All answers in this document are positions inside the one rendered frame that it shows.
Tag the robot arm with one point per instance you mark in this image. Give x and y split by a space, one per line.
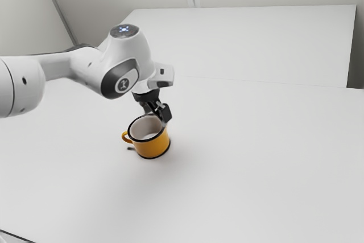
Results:
85 63

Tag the yellow enamel mug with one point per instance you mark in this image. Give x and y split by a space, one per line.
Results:
153 144

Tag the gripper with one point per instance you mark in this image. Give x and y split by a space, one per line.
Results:
145 98

